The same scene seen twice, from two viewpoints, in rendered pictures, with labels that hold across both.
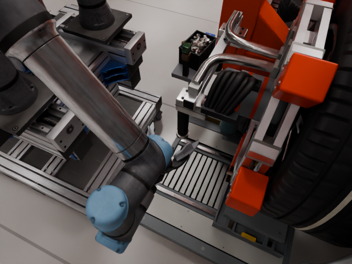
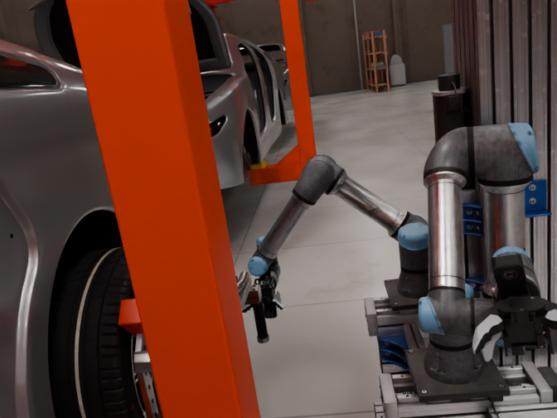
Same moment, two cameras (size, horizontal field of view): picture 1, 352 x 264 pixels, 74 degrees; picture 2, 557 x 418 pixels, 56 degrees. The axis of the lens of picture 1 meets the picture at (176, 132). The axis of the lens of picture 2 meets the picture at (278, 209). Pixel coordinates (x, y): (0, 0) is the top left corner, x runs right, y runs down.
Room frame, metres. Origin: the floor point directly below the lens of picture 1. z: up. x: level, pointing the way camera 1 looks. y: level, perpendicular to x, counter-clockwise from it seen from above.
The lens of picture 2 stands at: (2.04, -0.41, 1.67)
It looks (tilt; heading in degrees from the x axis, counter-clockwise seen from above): 16 degrees down; 162
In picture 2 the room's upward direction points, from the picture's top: 8 degrees counter-clockwise
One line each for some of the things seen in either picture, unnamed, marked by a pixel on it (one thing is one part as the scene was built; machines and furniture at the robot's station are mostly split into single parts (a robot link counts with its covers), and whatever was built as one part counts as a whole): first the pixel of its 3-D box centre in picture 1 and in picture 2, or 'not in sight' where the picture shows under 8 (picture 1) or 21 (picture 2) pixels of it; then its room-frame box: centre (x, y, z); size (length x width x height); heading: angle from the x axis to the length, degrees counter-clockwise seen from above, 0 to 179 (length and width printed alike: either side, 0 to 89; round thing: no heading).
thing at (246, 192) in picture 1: (246, 190); not in sight; (0.20, -0.18, 0.85); 0.09 x 0.08 x 0.07; 155
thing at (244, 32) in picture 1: (232, 34); not in sight; (0.73, -0.20, 0.93); 0.09 x 0.05 x 0.05; 65
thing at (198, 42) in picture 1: (197, 49); not in sight; (1.18, -0.13, 0.51); 0.20 x 0.14 x 0.13; 146
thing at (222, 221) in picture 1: (258, 196); not in sight; (0.41, -0.46, 0.13); 0.50 x 0.36 x 0.10; 155
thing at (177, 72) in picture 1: (198, 57); not in sight; (1.21, -0.14, 0.44); 0.43 x 0.17 x 0.03; 155
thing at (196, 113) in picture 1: (194, 103); (247, 294); (0.42, -0.05, 0.93); 0.09 x 0.05 x 0.05; 65
